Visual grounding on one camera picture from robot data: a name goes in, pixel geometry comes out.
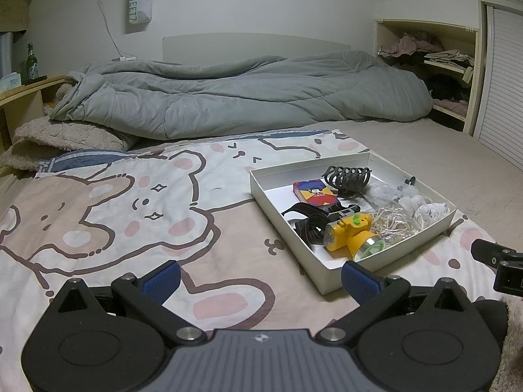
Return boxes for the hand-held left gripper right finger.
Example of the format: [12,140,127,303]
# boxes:
[315,260,477,347]

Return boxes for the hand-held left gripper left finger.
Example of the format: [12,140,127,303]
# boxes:
[51,260,207,347]

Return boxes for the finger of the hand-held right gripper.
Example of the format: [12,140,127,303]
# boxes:
[471,238,516,270]

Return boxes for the yellow headlamp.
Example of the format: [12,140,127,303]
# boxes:
[282,202,385,263]

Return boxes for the clear bag of rubber bands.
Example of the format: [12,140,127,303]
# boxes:
[370,205,422,246]

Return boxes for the white knotted cloth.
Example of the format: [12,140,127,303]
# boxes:
[398,194,451,229]

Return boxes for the grey speckled towel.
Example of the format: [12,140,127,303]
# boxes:
[367,183,395,204]

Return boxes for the colourful card box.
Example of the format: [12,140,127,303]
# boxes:
[293,179,339,207]

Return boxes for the shallow white cardboard box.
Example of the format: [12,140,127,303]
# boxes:
[249,151,458,296]

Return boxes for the dark hair claw clip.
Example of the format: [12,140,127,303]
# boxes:
[324,165,373,200]

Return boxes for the bear print blanket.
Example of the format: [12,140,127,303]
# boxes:
[0,128,523,392]

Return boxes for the dark clothes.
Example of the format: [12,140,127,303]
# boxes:
[425,73,471,103]

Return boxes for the white louvred door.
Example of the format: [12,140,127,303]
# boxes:
[473,0,523,174]

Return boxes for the beige fluffy blanket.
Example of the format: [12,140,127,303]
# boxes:
[0,115,132,172]

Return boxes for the beige folded clothes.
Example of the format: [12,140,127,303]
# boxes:
[424,49,475,67]

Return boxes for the grey duvet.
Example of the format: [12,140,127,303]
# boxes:
[49,50,434,140]

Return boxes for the pink clothes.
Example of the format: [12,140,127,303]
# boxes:
[378,33,443,58]

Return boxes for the wooden bedside shelf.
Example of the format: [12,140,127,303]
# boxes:
[0,74,68,153]

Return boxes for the tissue pack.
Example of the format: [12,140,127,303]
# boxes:
[0,73,22,94]

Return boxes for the white headboard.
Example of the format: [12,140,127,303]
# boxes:
[162,33,353,65]

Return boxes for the green glass bottle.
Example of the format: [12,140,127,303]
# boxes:
[26,43,38,85]

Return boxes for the grey curtain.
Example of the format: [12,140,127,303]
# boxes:
[0,30,15,78]

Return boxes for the white hanging bag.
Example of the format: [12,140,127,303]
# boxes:
[129,0,154,34]

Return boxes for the cardboard valance with drawings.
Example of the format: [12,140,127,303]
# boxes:
[0,0,32,33]

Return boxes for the cream wall niche shelf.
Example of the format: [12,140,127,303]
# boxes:
[374,19,482,132]

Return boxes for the white cable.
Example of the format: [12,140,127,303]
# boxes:
[91,0,128,60]

